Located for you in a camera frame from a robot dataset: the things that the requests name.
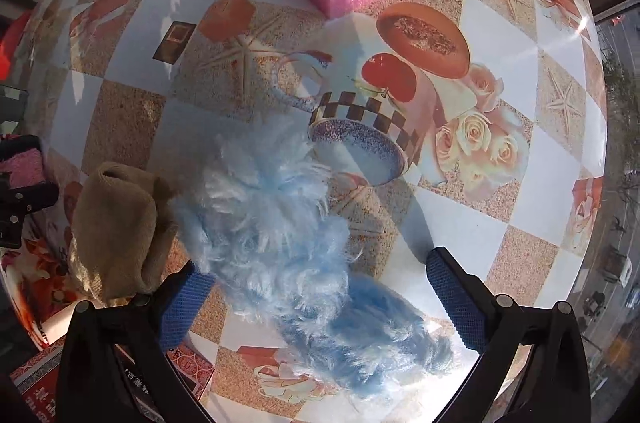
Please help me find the patterned checkered tablecloth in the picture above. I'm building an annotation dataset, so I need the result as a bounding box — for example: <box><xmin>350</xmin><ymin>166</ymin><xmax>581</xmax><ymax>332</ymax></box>
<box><xmin>2</xmin><ymin>0</ymin><xmax>609</xmax><ymax>423</ymax></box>

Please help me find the red patterned tissue box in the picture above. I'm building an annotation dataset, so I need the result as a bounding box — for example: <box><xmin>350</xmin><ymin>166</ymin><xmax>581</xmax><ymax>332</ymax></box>
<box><xmin>9</xmin><ymin>336</ymin><xmax>215</xmax><ymax>422</ymax></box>

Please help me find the beige knitted hat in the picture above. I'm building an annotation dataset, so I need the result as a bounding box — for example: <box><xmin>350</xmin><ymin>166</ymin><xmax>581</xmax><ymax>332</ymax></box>
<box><xmin>68</xmin><ymin>162</ymin><xmax>177</xmax><ymax>306</ymax></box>

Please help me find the light blue fluffy plush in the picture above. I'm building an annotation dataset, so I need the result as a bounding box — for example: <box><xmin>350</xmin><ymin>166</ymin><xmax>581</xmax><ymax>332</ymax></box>
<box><xmin>170</xmin><ymin>115</ymin><xmax>454</xmax><ymax>398</ymax></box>

